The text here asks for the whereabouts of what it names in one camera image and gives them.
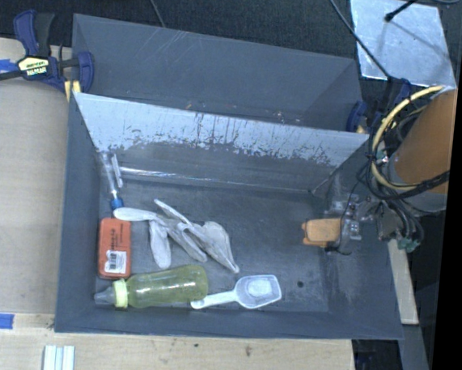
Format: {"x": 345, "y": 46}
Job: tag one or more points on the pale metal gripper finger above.
{"x": 340, "y": 247}
{"x": 336, "y": 208}

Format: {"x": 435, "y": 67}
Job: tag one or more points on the orange block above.
{"x": 320, "y": 231}

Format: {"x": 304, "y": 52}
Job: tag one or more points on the grey metal bin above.
{"x": 253, "y": 206}

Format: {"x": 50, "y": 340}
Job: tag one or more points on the clear white plastic scoop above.
{"x": 257, "y": 290}

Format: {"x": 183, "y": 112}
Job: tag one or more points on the yellow-green baby bottle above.
{"x": 164, "y": 287}

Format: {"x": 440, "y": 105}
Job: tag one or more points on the white plastic spoon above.
{"x": 132, "y": 214}

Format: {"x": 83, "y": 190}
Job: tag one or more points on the clear syringe with blue tip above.
{"x": 117, "y": 203}

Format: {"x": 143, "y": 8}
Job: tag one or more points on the orange-red box with barcode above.
{"x": 114, "y": 246}

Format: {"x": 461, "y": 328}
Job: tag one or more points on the pale wood board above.
{"x": 22, "y": 200}

